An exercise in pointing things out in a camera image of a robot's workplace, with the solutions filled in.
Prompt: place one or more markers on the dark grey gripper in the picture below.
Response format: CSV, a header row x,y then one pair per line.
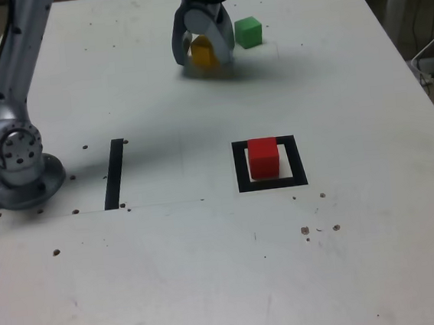
x,y
205,4

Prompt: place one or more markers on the yellow cube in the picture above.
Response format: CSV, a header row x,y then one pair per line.
x,y
202,54

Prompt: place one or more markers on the green cube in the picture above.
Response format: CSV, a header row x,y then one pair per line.
x,y
248,32

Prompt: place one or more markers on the red cube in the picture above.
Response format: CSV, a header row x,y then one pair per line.
x,y
263,160

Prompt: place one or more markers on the black tape square outline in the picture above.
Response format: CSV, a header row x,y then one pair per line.
x,y
242,183

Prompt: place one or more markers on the black tape strip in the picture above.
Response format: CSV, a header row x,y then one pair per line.
x,y
113,176

